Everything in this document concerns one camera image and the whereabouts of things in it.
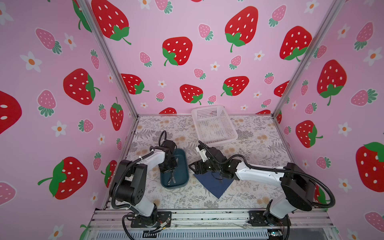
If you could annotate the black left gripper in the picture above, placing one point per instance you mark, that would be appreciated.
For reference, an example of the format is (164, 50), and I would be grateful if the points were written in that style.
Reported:
(175, 164)

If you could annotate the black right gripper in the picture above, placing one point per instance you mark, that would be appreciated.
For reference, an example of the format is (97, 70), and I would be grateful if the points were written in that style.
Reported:
(195, 166)

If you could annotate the dark blue paper napkin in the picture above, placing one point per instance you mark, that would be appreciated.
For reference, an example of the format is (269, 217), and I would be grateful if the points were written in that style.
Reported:
(215, 187)

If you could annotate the silver metal fork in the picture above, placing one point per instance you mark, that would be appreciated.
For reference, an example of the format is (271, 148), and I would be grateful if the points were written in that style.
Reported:
(172, 179)

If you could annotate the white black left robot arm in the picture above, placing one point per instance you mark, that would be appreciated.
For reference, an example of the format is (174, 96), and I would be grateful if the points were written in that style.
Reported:
(127, 188)

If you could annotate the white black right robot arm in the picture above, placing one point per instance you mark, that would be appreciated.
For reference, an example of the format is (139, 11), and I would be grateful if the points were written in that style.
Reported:
(301, 191)

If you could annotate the dark teal plastic tray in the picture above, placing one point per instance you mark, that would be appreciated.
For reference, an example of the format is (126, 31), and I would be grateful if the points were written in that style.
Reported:
(181, 172)

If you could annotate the white perforated plastic basket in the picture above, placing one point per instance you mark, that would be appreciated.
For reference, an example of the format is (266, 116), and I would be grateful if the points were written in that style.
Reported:
(214, 126)

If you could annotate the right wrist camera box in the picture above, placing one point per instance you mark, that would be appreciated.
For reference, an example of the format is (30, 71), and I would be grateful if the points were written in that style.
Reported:
(202, 151)

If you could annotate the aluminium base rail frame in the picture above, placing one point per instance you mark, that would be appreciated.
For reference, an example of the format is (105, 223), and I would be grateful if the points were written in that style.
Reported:
(212, 224)

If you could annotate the aluminium corner post left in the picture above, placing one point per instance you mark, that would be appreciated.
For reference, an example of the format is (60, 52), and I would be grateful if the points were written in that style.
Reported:
(90, 17)

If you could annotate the aluminium corner post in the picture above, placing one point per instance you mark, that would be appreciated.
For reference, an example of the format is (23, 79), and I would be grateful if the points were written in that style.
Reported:
(325, 25)
(90, 17)

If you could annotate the aluminium corner post right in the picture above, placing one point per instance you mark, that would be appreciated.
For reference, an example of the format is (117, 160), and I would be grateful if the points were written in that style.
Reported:
(325, 25)

